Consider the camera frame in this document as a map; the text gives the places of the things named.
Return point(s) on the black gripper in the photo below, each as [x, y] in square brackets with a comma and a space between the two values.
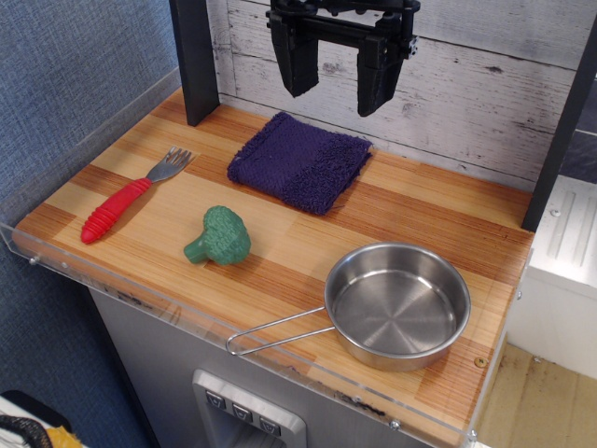
[382, 31]

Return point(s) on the stainless steel pan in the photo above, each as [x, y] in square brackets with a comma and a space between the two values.
[396, 306]

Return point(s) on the purple folded cloth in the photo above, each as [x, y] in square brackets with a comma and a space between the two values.
[304, 166]

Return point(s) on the green toy broccoli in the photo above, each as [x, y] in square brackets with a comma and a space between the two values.
[224, 239]

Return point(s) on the white appliance right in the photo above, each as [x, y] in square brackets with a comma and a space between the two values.
[553, 314]

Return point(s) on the clear acrylic guard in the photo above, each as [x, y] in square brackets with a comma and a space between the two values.
[455, 155]

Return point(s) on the silver dispenser panel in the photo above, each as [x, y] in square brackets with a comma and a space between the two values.
[234, 417]

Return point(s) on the yellow black object corner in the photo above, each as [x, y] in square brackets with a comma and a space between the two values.
[28, 422]

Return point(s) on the black left post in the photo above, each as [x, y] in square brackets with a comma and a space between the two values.
[195, 56]

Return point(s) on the black post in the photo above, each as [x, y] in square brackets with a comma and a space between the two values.
[195, 56]
[577, 97]

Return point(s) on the red handled fork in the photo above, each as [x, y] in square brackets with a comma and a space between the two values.
[106, 215]

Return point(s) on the black right post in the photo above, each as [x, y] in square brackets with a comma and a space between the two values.
[577, 97]

